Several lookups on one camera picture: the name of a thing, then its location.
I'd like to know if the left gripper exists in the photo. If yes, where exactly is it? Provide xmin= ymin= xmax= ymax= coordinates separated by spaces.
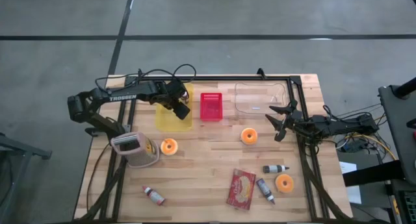
xmin=159 ymin=79 xmax=192 ymax=121

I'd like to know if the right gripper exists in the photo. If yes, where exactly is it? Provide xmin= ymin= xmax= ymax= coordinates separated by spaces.
xmin=265 ymin=99 xmax=308 ymax=143

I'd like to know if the black food colouring bottle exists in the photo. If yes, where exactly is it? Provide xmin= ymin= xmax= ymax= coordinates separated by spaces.
xmin=262 ymin=164 xmax=291 ymax=174

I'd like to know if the blue food colouring bottle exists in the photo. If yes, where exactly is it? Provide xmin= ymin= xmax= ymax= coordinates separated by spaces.
xmin=255 ymin=177 xmax=276 ymax=205

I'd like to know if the red popcorn packet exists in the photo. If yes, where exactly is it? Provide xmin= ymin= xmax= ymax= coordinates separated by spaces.
xmin=226 ymin=168 xmax=257 ymax=211

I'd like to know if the yellow translucent plastic bin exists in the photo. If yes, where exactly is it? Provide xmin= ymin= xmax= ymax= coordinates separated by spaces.
xmin=155 ymin=82 xmax=194 ymax=132

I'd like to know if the clear plastic bin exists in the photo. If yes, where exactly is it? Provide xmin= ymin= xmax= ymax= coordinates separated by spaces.
xmin=233 ymin=82 xmax=289 ymax=116

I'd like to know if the red plastic basket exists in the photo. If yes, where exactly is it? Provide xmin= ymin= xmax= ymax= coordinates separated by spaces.
xmin=199 ymin=92 xmax=224 ymax=122

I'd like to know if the metal box grater pink trim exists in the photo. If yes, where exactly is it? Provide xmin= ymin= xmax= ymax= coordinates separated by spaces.
xmin=110 ymin=131 xmax=161 ymax=169

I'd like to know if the white paper sheet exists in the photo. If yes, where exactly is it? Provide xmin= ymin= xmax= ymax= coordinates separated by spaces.
xmin=339 ymin=161 xmax=362 ymax=205

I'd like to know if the black flat bar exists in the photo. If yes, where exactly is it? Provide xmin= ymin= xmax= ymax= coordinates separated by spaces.
xmin=343 ymin=159 xmax=406 ymax=188

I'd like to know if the black equipment cart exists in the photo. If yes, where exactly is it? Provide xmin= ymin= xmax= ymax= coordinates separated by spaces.
xmin=378 ymin=77 xmax=416 ymax=186

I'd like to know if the grey metal stand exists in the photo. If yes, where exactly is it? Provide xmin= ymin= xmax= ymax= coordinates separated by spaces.
xmin=0 ymin=132 xmax=53 ymax=224

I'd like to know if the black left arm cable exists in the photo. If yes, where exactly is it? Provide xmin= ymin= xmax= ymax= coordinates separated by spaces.
xmin=94 ymin=63 xmax=198 ymax=90

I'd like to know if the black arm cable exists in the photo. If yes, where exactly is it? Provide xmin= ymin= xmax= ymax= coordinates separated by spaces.
xmin=94 ymin=63 xmax=198 ymax=90
xmin=322 ymin=103 xmax=337 ymax=121

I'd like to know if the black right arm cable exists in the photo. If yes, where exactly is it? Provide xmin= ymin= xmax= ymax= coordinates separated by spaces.
xmin=322 ymin=103 xmax=337 ymax=121

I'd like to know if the black aluminium table frame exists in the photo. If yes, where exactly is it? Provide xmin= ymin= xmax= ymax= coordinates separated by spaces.
xmin=77 ymin=68 xmax=354 ymax=223

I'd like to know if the cable bundle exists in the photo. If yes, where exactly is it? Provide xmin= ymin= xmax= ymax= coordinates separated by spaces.
xmin=323 ymin=102 xmax=399 ymax=162

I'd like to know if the brown cable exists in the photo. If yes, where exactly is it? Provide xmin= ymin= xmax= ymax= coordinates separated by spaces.
xmin=85 ymin=142 xmax=111 ymax=212

